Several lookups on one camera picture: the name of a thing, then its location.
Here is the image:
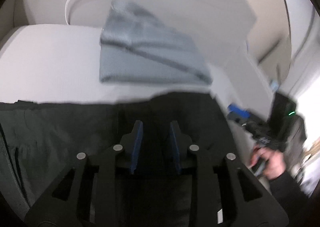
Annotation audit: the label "black sleeved right forearm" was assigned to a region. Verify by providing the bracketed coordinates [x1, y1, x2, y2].
[270, 172, 319, 226]

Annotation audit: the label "folded grey garment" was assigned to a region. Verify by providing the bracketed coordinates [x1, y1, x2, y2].
[99, 0, 213, 85]

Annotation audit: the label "black pants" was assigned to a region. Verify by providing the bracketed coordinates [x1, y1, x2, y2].
[1, 92, 237, 218]

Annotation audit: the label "person's right hand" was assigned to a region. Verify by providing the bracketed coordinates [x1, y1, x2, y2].
[249, 145, 286, 180]

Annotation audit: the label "white sofa back cushion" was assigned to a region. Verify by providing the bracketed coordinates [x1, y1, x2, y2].
[65, 0, 256, 66]

